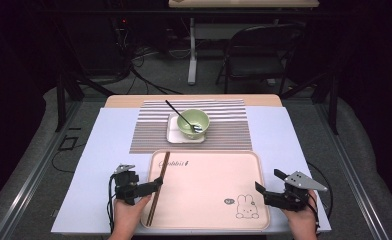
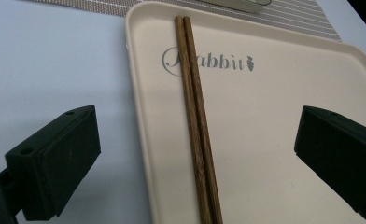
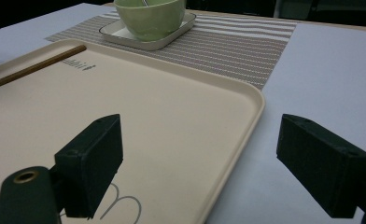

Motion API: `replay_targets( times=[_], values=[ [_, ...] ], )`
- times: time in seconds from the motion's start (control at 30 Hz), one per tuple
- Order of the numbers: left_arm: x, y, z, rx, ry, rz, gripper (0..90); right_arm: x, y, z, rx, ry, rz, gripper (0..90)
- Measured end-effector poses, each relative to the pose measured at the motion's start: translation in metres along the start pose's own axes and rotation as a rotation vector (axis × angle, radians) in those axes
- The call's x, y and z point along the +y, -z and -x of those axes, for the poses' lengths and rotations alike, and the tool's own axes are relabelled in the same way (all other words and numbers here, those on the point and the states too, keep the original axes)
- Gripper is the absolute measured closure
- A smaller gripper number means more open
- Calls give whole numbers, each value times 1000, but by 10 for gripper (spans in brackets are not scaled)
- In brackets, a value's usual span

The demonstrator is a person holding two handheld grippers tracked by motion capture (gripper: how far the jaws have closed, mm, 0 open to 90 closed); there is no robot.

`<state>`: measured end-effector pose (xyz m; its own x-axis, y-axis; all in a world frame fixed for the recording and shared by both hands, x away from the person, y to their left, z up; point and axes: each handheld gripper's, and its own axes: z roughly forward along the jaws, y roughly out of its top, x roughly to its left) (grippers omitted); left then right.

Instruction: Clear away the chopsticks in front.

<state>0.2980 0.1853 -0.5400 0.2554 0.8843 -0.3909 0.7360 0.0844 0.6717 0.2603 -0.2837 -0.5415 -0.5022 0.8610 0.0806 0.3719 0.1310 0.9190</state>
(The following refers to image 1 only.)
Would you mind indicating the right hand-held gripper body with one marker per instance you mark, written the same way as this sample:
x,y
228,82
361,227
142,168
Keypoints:
x,y
295,198

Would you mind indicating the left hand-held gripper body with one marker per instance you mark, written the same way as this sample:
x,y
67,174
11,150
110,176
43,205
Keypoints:
x,y
125,186

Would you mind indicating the brown wooden chopstick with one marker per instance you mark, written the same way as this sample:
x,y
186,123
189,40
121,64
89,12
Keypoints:
x,y
154,210
151,210

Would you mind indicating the beige tray with rabbit print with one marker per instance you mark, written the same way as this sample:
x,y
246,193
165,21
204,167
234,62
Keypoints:
x,y
200,186

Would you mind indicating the white square plate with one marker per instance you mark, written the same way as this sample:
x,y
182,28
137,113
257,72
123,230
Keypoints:
x,y
175,133

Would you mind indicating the black spoon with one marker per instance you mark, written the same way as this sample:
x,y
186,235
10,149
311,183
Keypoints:
x,y
197,128

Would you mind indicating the light green bowl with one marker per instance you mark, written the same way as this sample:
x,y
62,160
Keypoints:
x,y
190,118

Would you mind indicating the person's right hand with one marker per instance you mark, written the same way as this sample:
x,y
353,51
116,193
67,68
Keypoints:
x,y
301,218

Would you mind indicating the person's left hand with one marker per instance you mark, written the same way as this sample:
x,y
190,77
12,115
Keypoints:
x,y
127,216

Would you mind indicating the white table cover sheet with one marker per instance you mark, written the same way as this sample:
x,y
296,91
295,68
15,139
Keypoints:
x,y
94,150

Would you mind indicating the striped brown woven placemat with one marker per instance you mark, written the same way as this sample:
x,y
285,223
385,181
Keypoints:
x,y
224,133

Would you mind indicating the light wooden table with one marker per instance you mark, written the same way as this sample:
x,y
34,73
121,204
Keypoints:
x,y
124,100

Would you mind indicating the black folding chair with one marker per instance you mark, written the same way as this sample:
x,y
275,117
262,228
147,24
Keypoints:
x,y
250,66

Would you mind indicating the white table leg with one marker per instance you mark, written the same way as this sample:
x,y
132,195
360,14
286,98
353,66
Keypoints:
x,y
192,56

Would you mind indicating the dark box with red light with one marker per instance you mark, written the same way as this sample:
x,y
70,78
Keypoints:
x,y
121,36

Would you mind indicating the background wooden table top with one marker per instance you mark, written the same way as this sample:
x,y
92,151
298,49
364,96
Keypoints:
x,y
244,3

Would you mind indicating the aluminium floor rail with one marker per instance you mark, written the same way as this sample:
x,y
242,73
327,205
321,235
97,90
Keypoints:
x,y
34,173
354,173

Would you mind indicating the black metal stand frame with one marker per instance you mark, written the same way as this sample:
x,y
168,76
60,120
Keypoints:
x,y
61,106
333,106

